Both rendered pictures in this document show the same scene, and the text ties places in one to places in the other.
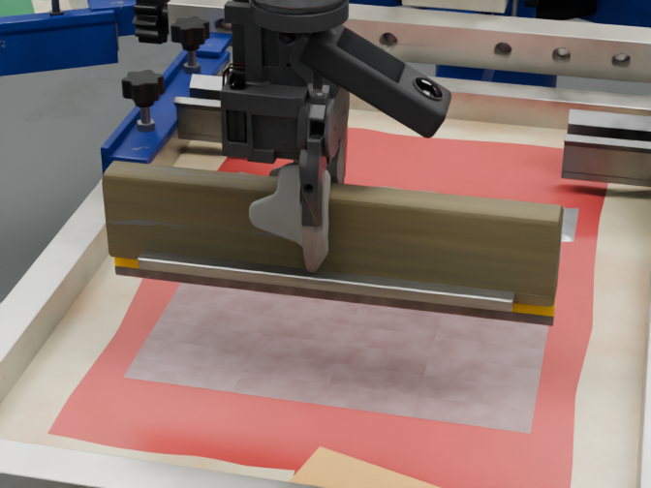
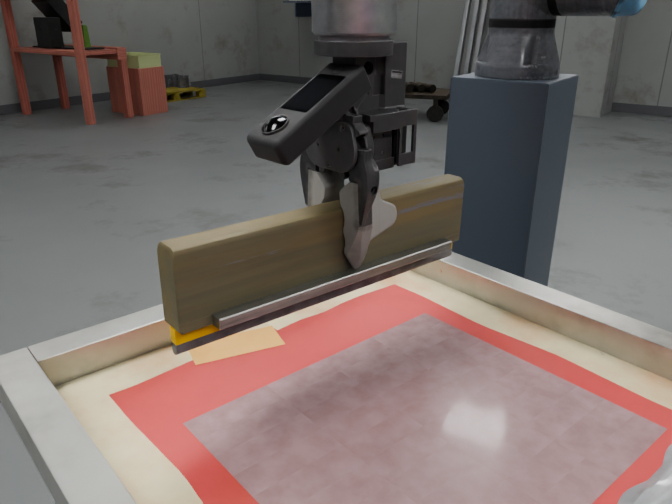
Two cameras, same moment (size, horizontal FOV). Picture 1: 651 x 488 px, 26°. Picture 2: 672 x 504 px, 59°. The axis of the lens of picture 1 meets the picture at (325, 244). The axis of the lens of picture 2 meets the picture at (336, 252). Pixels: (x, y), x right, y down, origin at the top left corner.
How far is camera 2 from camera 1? 139 cm
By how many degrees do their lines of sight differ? 107
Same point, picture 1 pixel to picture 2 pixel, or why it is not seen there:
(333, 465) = (264, 341)
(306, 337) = (404, 385)
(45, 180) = not seen: outside the picture
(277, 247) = not seen: hidden behind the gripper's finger
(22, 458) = not seen: hidden behind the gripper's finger
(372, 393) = (309, 382)
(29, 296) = (507, 279)
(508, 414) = (212, 425)
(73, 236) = (586, 307)
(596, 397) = (164, 484)
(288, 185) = (334, 179)
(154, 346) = (450, 330)
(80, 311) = (517, 320)
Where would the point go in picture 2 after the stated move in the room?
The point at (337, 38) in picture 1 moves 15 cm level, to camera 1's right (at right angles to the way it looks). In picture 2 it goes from (329, 73) to (199, 91)
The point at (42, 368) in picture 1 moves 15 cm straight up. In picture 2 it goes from (458, 296) to (467, 189)
